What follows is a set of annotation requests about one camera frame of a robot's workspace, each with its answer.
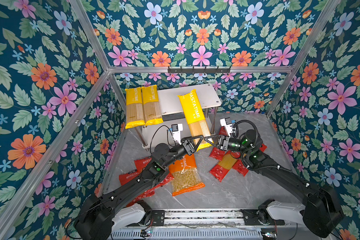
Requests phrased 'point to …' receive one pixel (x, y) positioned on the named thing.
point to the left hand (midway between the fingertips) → (204, 136)
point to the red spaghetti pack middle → (220, 170)
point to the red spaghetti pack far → (216, 153)
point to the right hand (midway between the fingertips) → (207, 139)
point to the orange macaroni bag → (185, 176)
